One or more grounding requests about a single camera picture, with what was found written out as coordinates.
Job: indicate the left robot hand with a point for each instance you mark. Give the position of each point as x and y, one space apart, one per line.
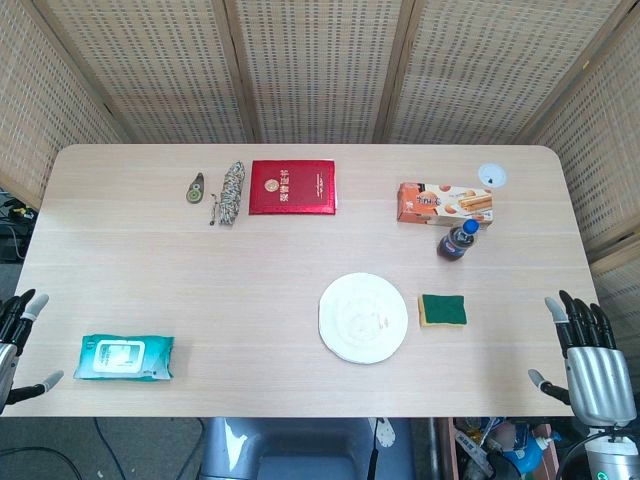
6 360

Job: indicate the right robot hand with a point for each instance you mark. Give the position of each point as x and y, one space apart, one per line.
595 375

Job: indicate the green yellow sponge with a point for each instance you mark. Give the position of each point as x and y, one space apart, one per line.
444 309

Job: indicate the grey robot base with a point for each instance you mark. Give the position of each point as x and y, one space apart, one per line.
300 450

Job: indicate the dark soda bottle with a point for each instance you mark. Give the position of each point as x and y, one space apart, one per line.
454 245

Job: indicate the white round plate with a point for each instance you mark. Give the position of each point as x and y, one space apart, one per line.
362 317

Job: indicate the teal wet wipes pack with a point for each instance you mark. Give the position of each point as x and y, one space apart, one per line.
125 357

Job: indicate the orange biscuit box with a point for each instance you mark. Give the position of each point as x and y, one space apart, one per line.
445 202

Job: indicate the green correction tape dispenser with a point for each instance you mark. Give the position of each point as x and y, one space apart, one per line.
194 192

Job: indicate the red certificate book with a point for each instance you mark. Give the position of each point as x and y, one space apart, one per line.
292 187

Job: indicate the bamboo folding screen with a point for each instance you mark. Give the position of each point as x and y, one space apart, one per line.
320 65

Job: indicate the white perforated bracket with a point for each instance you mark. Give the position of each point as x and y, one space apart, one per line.
385 434

